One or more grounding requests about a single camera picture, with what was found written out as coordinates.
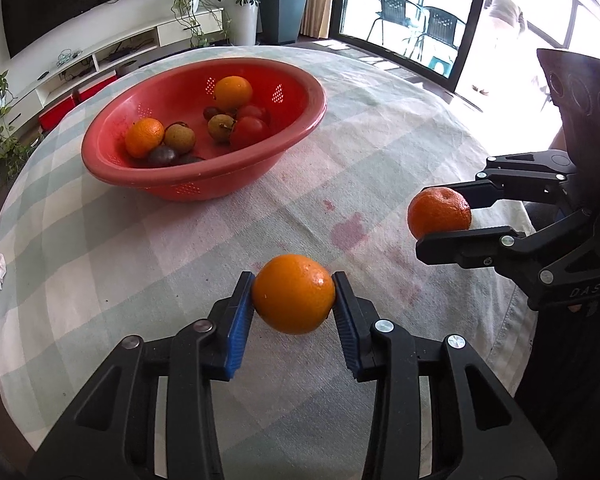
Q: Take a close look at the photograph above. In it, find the dimpled mandarin orange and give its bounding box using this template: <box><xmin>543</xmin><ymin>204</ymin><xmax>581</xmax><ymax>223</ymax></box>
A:
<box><xmin>406</xmin><ymin>186</ymin><xmax>472</xmax><ymax>240</ymax></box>

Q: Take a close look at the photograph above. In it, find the large orange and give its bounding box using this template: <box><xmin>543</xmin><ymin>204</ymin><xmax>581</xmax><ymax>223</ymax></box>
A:
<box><xmin>251</xmin><ymin>254</ymin><xmax>336</xmax><ymax>335</ymax></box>

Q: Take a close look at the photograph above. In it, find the red plum fruit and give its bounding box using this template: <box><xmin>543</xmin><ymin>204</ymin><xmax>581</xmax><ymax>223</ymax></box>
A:
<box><xmin>230</xmin><ymin>116</ymin><xmax>266</xmax><ymax>151</ymax></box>

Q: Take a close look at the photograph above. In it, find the small orange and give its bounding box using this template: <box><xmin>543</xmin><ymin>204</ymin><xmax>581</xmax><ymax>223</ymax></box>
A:
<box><xmin>124</xmin><ymin>117</ymin><xmax>164</xmax><ymax>159</ymax></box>
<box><xmin>213</xmin><ymin>76</ymin><xmax>252</xmax><ymax>110</ymax></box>

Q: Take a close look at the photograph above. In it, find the yellowish small fruit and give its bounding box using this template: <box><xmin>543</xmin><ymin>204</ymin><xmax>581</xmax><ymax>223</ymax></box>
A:
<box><xmin>163</xmin><ymin>122</ymin><xmax>196</xmax><ymax>154</ymax></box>

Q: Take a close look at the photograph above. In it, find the small orange front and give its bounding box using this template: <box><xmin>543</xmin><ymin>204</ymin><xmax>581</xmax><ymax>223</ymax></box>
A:
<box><xmin>213</xmin><ymin>76</ymin><xmax>252</xmax><ymax>110</ymax></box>

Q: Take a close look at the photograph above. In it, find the small red tomato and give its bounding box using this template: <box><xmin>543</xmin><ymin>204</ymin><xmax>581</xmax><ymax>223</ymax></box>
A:
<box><xmin>236</xmin><ymin>104</ymin><xmax>268</xmax><ymax>122</ymax></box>

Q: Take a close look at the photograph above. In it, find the person on balcony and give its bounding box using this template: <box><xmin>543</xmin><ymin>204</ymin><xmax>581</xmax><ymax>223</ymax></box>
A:
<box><xmin>483</xmin><ymin>0</ymin><xmax>527</xmax><ymax>34</ymax></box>

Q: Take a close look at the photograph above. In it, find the black balcony chair right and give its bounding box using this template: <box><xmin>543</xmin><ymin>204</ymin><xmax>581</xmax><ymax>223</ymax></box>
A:
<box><xmin>412</xmin><ymin>6</ymin><xmax>466</xmax><ymax>62</ymax></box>

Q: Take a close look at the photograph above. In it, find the black balcony chair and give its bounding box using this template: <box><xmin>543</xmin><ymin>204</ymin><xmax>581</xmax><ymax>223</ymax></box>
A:
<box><xmin>365</xmin><ymin>0</ymin><xmax>426</xmax><ymax>56</ymax></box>
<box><xmin>412</xmin><ymin>6</ymin><xmax>466</xmax><ymax>62</ymax></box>

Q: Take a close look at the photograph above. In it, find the checkered tablecloth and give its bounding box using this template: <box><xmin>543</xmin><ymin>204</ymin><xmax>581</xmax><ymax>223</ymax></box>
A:
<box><xmin>0</xmin><ymin>45</ymin><xmax>540</xmax><ymax>480</ymax></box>

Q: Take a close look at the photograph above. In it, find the black balcony chair left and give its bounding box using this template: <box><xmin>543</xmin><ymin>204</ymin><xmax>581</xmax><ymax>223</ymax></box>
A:
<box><xmin>365</xmin><ymin>0</ymin><xmax>426</xmax><ymax>56</ymax></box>

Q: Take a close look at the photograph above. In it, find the red plastic basin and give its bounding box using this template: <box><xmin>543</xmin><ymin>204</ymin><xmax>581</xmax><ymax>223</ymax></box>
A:
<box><xmin>81</xmin><ymin>56</ymin><xmax>327</xmax><ymax>202</ymax></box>

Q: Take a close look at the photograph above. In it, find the dark purple plum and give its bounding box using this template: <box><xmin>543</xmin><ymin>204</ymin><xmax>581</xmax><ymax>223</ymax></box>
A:
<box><xmin>146</xmin><ymin>145</ymin><xmax>178</xmax><ymax>168</ymax></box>

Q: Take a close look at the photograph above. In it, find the dark plum at rim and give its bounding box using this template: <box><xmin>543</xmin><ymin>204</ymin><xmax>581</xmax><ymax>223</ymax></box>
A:
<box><xmin>178</xmin><ymin>154</ymin><xmax>204</xmax><ymax>165</ymax></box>

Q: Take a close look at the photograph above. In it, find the tall plant blue pot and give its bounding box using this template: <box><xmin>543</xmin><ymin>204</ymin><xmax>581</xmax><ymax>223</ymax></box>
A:
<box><xmin>260</xmin><ymin>0</ymin><xmax>306</xmax><ymax>46</ymax></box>

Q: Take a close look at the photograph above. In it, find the yellow-brown fruit in basin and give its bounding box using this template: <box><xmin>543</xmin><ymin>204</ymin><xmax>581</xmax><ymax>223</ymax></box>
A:
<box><xmin>208</xmin><ymin>114</ymin><xmax>235</xmax><ymax>143</ymax></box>

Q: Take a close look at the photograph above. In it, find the red storage box left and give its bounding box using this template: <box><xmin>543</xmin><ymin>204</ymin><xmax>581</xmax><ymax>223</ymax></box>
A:
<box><xmin>38</xmin><ymin>96</ymin><xmax>76</xmax><ymax>132</ymax></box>

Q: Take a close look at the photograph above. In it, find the red storage box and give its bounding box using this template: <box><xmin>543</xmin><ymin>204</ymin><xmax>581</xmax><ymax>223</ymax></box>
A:
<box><xmin>38</xmin><ymin>96</ymin><xmax>76</xmax><ymax>132</ymax></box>
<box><xmin>73</xmin><ymin>72</ymin><xmax>118</xmax><ymax>104</ymax></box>

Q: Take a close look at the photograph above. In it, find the small red fruit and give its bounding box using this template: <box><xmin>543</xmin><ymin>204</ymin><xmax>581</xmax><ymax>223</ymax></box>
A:
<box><xmin>202</xmin><ymin>106</ymin><xmax>222</xmax><ymax>122</ymax></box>

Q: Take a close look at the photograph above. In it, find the red storage box right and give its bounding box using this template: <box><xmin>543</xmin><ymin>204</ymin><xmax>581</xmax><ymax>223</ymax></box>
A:
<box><xmin>73</xmin><ymin>72</ymin><xmax>118</xmax><ymax>104</ymax></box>

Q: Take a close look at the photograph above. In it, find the bushy plant white pot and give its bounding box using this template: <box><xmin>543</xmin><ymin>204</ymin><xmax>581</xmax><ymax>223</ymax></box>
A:
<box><xmin>218</xmin><ymin>0</ymin><xmax>260</xmax><ymax>46</ymax></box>

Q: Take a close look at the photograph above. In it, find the white TV console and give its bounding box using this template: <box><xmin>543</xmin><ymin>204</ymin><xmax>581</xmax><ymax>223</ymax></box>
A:
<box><xmin>0</xmin><ymin>6</ymin><xmax>225</xmax><ymax>137</ymax></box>

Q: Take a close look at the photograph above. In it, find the trailing ivy on console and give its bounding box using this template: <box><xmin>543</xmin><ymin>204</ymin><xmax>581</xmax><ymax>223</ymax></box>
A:
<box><xmin>171</xmin><ymin>0</ymin><xmax>228</xmax><ymax>49</ymax></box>

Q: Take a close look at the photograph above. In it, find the small grey pot under console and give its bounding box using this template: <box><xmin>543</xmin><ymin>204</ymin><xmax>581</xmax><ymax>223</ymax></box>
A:
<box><xmin>116</xmin><ymin>60</ymin><xmax>138</xmax><ymax>77</ymax></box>

